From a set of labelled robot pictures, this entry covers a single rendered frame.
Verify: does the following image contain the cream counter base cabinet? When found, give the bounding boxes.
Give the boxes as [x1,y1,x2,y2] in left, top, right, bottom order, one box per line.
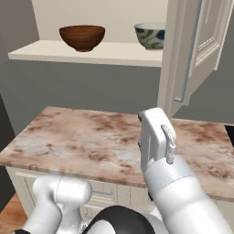
[5,165,234,234]

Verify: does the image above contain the cream wall cabinet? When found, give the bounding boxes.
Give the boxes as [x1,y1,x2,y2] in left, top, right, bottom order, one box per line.
[7,0,169,69]

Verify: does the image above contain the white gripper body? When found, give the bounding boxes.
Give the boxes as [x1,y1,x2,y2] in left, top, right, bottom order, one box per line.
[137,107,174,174]

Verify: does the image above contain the black hob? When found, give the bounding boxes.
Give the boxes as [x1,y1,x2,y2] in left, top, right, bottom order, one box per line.
[224,124,234,149]

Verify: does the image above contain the cream cabinet door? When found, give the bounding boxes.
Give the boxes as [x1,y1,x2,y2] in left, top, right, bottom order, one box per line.
[157,0,234,119]

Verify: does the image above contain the white bowl with blue leaves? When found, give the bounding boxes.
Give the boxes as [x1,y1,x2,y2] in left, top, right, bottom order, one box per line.
[133,22,166,50]

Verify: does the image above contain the brown wooden bowl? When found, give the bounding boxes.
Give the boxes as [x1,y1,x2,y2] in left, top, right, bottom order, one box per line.
[58,25,106,53]

